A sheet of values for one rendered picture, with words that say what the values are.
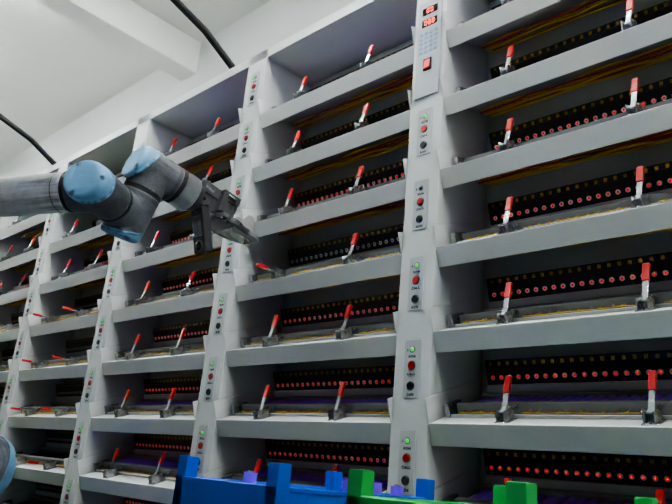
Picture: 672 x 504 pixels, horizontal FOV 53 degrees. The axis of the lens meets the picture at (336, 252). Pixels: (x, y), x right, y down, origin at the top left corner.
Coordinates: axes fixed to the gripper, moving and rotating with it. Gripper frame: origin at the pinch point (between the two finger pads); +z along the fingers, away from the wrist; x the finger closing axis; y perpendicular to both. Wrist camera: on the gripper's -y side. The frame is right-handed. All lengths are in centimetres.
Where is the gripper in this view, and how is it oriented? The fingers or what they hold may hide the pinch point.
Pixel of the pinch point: (249, 242)
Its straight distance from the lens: 175.6
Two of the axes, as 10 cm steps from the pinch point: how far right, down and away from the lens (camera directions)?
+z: 6.5, 4.6, 6.0
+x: -7.3, 1.6, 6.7
